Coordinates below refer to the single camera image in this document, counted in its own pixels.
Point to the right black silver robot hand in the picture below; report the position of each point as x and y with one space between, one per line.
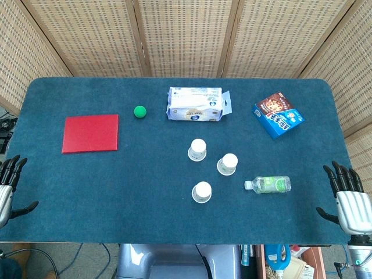
354 209

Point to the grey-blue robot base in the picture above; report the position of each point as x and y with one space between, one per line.
174 261

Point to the woven bamboo screen panel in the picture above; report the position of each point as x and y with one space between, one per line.
279 37
348 72
361 162
20 58
186 37
93 37

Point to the blue felt table cloth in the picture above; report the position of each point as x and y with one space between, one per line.
130 203

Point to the red flat board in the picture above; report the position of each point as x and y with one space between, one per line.
90 133

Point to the green ball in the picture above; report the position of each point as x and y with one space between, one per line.
140 111

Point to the white blue tissue pack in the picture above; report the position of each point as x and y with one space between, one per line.
194 104

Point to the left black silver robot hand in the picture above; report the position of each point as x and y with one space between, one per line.
5 200

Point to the clear plastic water bottle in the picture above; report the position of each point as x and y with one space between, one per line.
270 184

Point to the white paper cup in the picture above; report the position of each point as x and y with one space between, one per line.
202 191
228 162
198 146

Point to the brown wooden box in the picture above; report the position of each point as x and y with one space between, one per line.
314 261

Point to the blue brown snack box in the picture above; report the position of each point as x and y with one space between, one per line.
279 116

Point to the black electronic equipment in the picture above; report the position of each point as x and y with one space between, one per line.
5 133

